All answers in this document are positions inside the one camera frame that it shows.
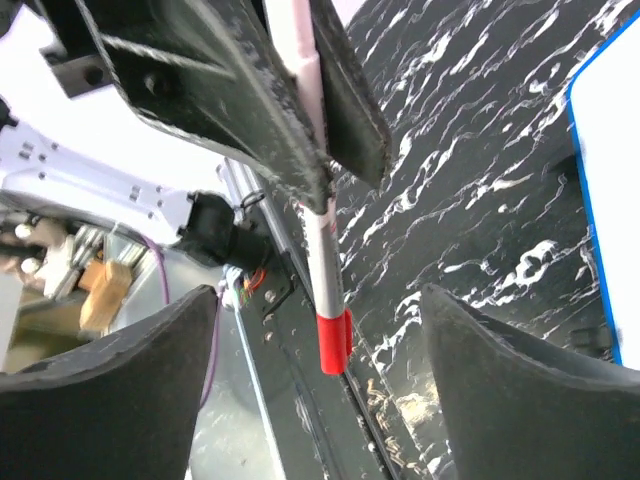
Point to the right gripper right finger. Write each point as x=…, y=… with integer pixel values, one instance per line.
x=518, y=407

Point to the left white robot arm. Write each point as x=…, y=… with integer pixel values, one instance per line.
x=61, y=189

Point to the blue framed whiteboard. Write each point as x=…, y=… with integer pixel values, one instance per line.
x=603, y=101

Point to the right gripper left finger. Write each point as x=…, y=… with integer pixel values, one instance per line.
x=121, y=407

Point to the red capped whiteboard marker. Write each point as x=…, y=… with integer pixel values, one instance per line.
x=325, y=225

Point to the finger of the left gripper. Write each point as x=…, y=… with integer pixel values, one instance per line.
x=359, y=138
x=206, y=72

